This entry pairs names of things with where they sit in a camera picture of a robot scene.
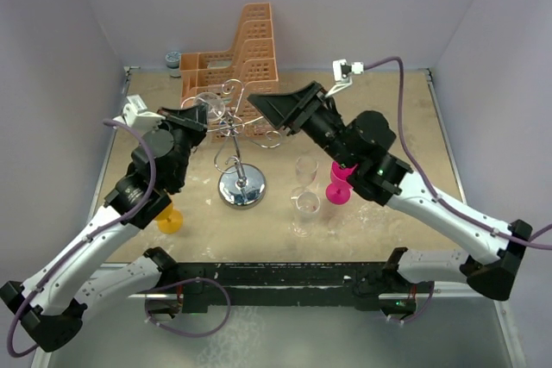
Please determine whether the orange plastic file organizer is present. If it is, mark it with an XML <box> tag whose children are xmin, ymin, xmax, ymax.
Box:
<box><xmin>179</xmin><ymin>3</ymin><xmax>279</xmax><ymax>140</ymax></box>

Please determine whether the black base frame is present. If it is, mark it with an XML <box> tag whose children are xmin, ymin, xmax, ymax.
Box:
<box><xmin>137</xmin><ymin>246</ymin><xmax>432</xmax><ymax>313</ymax></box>

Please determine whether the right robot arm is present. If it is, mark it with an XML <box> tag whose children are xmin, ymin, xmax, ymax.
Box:
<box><xmin>248</xmin><ymin>82</ymin><xmax>532</xmax><ymax>301</ymax></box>

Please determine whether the clear front wine glass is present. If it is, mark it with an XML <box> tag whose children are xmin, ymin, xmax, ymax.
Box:
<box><xmin>292</xmin><ymin>191</ymin><xmax>321</xmax><ymax>238</ymax></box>

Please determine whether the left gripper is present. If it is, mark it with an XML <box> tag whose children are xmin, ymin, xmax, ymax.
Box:
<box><xmin>151</xmin><ymin>102</ymin><xmax>209</xmax><ymax>189</ymax></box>

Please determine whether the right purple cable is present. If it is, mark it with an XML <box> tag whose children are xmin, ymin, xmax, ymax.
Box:
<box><xmin>361</xmin><ymin>56</ymin><xmax>552</xmax><ymax>252</ymax></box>

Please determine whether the chrome wine glass rack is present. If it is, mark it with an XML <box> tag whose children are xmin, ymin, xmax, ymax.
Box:
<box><xmin>180</xmin><ymin>78</ymin><xmax>284</xmax><ymax>210</ymax></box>

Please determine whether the clear champagne flute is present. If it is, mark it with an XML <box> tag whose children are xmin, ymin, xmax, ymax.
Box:
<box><xmin>290</xmin><ymin>155</ymin><xmax>318</xmax><ymax>203</ymax></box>

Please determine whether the clear wine glass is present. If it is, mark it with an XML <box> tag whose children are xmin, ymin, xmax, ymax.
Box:
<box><xmin>292</xmin><ymin>191</ymin><xmax>321</xmax><ymax>238</ymax></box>
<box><xmin>193</xmin><ymin>92</ymin><xmax>226</xmax><ymax>122</ymax></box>

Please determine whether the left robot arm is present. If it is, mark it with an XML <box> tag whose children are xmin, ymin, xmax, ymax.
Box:
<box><xmin>1</xmin><ymin>104</ymin><xmax>208</xmax><ymax>352</ymax></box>

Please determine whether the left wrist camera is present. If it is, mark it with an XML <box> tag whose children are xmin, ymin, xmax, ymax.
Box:
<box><xmin>114</xmin><ymin>95</ymin><xmax>166</xmax><ymax>133</ymax></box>

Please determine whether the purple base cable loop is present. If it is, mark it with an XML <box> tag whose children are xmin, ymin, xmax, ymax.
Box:
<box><xmin>144</xmin><ymin>275</ymin><xmax>232</xmax><ymax>338</ymax></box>

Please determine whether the yellow plastic goblet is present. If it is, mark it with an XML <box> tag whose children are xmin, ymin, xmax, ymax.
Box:
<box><xmin>155</xmin><ymin>203</ymin><xmax>184</xmax><ymax>234</ymax></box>

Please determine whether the small grey cap bottle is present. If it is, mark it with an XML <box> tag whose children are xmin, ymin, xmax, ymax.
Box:
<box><xmin>165</xmin><ymin>51</ymin><xmax>181</xmax><ymax>78</ymax></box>

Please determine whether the pink plastic goblet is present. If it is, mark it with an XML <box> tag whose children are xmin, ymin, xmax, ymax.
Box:
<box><xmin>325</xmin><ymin>162</ymin><xmax>356</xmax><ymax>205</ymax></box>

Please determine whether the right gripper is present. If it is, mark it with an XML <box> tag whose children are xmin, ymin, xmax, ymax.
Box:
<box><xmin>248</xmin><ymin>81</ymin><xmax>356</xmax><ymax>169</ymax></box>

